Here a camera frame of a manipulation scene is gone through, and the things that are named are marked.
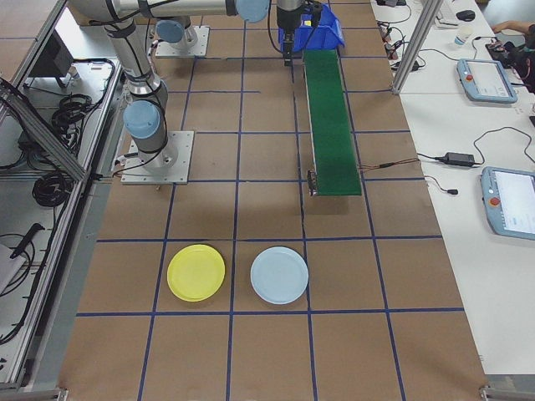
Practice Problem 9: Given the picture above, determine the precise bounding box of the person forearm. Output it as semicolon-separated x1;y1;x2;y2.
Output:
491;19;535;37

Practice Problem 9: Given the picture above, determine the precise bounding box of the light blue round plate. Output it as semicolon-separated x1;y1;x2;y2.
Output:
249;246;310;305

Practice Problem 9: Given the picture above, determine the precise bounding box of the yellow round plate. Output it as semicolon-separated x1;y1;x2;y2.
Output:
166;244;227;302

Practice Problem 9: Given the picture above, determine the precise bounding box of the blue plastic storage bin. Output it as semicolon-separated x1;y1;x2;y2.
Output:
278;3;346;54

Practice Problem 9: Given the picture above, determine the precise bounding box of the green conveyor belt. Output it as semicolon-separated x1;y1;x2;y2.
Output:
303;48;363;198

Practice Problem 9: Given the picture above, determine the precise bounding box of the white keyboard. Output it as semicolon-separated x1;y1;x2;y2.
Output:
434;0;461;29

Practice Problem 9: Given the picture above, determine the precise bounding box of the light blue teach pendant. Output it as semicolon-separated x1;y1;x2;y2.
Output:
479;165;535;242
456;57;519;104

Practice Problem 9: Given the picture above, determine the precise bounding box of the black tray with parts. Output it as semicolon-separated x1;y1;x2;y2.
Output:
486;37;519;60

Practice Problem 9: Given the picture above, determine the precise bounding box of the black rectangular box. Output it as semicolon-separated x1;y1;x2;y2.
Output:
28;29;75;89

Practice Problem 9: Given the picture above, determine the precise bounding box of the aluminium profile bar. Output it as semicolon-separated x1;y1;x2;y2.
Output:
0;386;69;401
478;373;535;401

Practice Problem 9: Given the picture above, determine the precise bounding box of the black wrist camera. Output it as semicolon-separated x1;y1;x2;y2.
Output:
306;2;326;27

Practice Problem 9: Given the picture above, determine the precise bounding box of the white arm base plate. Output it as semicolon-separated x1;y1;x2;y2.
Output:
120;129;196;185
155;25;210;58

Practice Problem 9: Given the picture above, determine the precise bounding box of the aluminium upright post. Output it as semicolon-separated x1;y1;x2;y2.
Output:
391;0;445;96

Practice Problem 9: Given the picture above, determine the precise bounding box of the red black wire pair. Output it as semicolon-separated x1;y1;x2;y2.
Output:
358;157;420;171

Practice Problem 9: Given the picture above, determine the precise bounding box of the black cable coil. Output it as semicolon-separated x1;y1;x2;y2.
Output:
52;94;104;141
32;171;71;209

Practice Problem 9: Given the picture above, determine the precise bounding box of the V-shaped metal bar frame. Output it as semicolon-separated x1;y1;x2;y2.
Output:
0;0;125;396

